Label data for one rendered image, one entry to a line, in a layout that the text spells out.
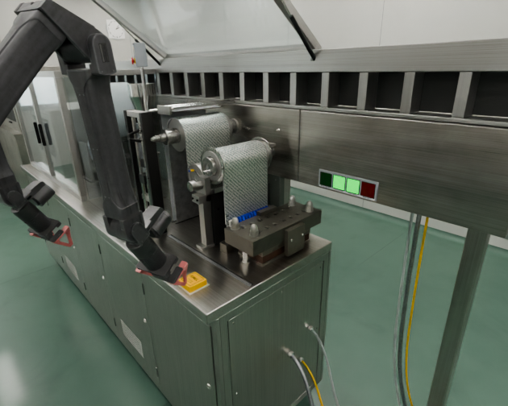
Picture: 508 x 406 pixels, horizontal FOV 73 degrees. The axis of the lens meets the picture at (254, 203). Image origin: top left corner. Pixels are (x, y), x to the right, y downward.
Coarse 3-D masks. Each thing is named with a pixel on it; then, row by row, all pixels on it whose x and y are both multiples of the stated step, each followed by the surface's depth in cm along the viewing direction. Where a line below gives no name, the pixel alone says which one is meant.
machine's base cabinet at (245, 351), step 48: (96, 240) 182; (96, 288) 212; (144, 288) 147; (288, 288) 133; (144, 336) 166; (192, 336) 124; (240, 336) 120; (288, 336) 142; (192, 384) 137; (240, 384) 127; (288, 384) 153
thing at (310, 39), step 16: (96, 0) 167; (288, 0) 111; (112, 16) 175; (288, 16) 115; (128, 32) 184; (304, 32) 120; (288, 48) 135; (304, 48) 129; (320, 48) 128; (160, 64) 200
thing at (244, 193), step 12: (264, 168) 144; (228, 180) 131; (240, 180) 136; (252, 180) 140; (264, 180) 145; (228, 192) 133; (240, 192) 137; (252, 192) 142; (264, 192) 147; (228, 204) 134; (240, 204) 139; (252, 204) 144; (264, 204) 149; (228, 216) 136
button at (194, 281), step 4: (196, 272) 122; (188, 276) 120; (192, 276) 120; (196, 276) 120; (200, 276) 120; (180, 280) 118; (188, 280) 118; (192, 280) 118; (196, 280) 117; (200, 280) 117; (204, 280) 118; (188, 284) 115; (192, 284) 115; (196, 284) 116; (200, 284) 117; (204, 284) 118; (188, 288) 115; (192, 288) 115; (196, 288) 116
